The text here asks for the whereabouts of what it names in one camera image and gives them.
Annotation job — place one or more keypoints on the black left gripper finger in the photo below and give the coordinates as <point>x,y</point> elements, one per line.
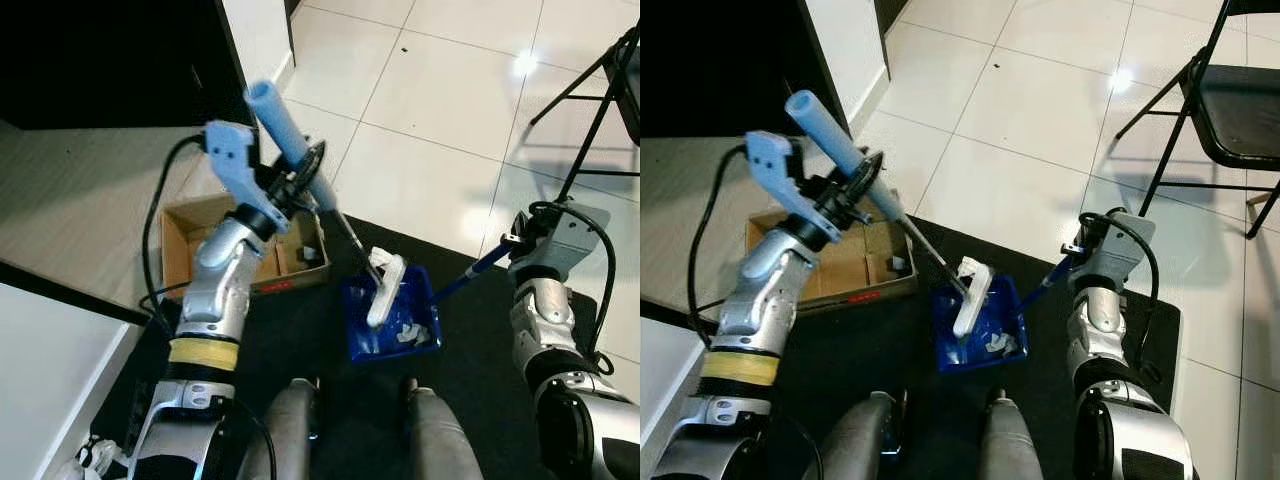
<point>862,216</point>
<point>315,205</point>
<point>321,160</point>
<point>876,170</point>

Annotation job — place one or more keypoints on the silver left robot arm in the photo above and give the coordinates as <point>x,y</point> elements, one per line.
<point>755,300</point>
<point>220,285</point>

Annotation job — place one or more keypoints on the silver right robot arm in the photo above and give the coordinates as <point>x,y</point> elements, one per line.
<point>1095,320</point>
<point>540,320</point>

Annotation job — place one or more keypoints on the white crumpled paper ball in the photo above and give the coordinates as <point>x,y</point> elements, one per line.
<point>897,264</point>
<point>308,253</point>

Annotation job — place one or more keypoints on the brown cardboard box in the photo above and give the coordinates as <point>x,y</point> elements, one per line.
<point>190,235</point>
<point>860,275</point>

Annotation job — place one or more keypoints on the white crumpled paper scrap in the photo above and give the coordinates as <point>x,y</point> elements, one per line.
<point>995,345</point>
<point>412,332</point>

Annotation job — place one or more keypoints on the black folding chair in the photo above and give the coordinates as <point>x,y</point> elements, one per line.
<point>630,95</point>
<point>1240,110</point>

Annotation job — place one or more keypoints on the black cabinet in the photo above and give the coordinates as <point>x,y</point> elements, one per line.
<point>100,60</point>
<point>720,60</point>

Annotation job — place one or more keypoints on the grey robot right leg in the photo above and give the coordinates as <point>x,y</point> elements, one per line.
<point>440,440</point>
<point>1010,440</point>

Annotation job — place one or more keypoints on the grey robot leg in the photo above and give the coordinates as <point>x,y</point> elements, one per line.
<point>1010,440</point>
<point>855,440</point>
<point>440,440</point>
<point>290,430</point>

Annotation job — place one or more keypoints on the grey robot left leg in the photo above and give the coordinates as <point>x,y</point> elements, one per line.
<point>290,430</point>
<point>855,440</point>

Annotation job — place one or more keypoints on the light grey right wrist camera mount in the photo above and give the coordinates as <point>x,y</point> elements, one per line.
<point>570,235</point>
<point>1125,250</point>

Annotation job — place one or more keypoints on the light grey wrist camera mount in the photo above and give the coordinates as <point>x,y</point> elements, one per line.
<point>1125,250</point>
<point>775,170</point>
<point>570,235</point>
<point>235,165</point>

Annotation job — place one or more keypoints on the light grey left wrist camera mount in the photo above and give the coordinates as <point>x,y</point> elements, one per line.
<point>235,165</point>
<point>775,170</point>

